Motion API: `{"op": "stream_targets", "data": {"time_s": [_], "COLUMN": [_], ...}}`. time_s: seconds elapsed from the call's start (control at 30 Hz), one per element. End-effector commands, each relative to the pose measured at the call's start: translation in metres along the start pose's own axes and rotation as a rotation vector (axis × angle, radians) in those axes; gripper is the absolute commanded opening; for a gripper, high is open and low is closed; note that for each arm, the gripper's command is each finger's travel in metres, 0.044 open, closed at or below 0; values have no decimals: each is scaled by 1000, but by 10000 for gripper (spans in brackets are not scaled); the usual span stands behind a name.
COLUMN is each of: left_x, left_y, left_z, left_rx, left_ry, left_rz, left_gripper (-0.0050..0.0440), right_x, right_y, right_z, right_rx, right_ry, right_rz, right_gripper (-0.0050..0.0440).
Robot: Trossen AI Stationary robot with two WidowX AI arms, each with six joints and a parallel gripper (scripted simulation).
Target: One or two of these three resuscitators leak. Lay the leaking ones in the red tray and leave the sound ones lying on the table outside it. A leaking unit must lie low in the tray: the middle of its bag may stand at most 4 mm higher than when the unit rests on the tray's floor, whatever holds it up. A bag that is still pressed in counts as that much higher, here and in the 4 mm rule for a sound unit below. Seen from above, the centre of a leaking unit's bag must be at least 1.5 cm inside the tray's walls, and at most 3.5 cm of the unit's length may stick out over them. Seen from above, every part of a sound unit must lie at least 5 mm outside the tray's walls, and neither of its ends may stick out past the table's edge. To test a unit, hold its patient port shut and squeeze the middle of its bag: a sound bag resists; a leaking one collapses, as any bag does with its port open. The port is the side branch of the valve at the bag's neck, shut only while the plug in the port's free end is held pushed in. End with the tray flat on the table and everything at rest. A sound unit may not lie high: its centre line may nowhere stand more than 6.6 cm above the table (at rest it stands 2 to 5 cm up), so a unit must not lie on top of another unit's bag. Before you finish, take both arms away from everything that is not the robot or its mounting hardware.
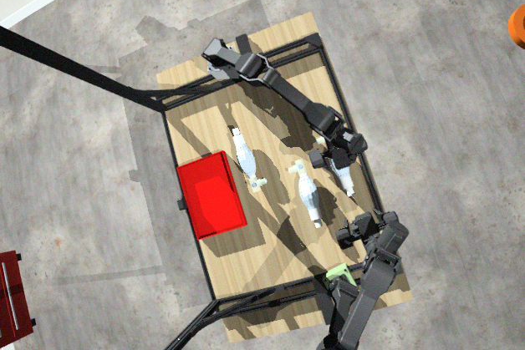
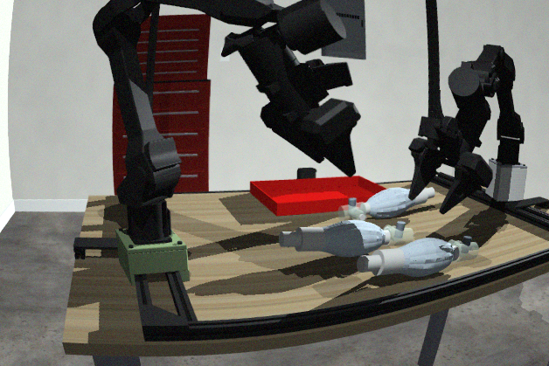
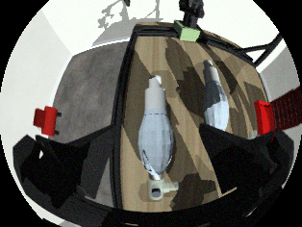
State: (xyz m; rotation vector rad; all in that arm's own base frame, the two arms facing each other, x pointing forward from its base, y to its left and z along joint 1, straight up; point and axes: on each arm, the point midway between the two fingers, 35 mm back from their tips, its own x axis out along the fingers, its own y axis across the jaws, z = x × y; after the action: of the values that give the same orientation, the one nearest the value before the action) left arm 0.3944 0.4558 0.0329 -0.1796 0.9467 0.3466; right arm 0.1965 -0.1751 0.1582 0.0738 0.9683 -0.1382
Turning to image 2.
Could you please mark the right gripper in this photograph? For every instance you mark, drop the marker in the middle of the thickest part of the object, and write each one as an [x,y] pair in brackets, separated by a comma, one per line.
[293,97]

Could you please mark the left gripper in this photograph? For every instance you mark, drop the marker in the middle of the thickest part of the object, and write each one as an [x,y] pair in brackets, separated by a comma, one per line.
[467,180]

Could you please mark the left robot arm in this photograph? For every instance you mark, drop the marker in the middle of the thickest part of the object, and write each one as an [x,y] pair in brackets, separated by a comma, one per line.
[469,98]

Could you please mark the red tray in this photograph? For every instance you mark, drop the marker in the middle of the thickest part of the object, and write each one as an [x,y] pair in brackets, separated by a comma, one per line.
[282,196]

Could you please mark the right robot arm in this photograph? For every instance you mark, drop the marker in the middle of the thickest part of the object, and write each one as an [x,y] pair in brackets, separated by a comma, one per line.
[307,25]

